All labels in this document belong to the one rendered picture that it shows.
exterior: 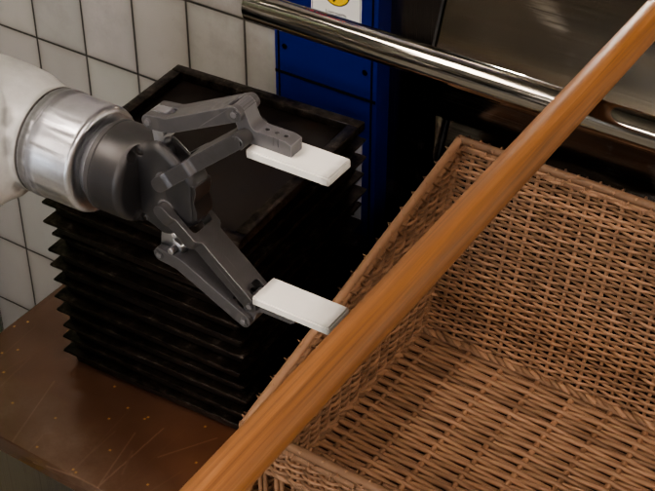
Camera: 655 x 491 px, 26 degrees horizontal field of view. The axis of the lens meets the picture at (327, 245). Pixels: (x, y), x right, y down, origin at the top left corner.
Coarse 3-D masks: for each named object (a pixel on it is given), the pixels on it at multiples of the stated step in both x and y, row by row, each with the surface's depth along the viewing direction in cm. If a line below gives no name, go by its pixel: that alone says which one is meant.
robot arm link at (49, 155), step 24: (48, 96) 112; (72, 96) 112; (48, 120) 110; (72, 120) 109; (96, 120) 110; (24, 144) 110; (48, 144) 109; (72, 144) 109; (24, 168) 111; (48, 168) 110; (72, 168) 109; (48, 192) 112; (72, 192) 110
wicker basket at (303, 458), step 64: (448, 192) 179; (576, 192) 170; (384, 256) 169; (512, 256) 178; (640, 256) 168; (448, 320) 186; (576, 320) 175; (640, 320) 170; (384, 384) 180; (448, 384) 180; (512, 384) 180; (576, 384) 178; (640, 384) 173; (320, 448) 171; (384, 448) 170; (448, 448) 171; (512, 448) 170; (576, 448) 171; (640, 448) 171
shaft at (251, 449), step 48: (624, 48) 123; (576, 96) 117; (528, 144) 111; (480, 192) 106; (432, 240) 102; (384, 288) 97; (336, 336) 93; (384, 336) 96; (288, 384) 90; (336, 384) 92; (240, 432) 87; (288, 432) 88; (192, 480) 84; (240, 480) 84
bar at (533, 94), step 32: (256, 0) 137; (288, 32) 137; (320, 32) 134; (352, 32) 133; (384, 32) 132; (416, 64) 130; (448, 64) 128; (480, 64) 127; (512, 96) 125; (544, 96) 124; (608, 128) 121; (640, 128) 120
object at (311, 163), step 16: (304, 144) 101; (256, 160) 101; (272, 160) 100; (288, 160) 100; (304, 160) 100; (320, 160) 100; (336, 160) 100; (304, 176) 99; (320, 176) 98; (336, 176) 99
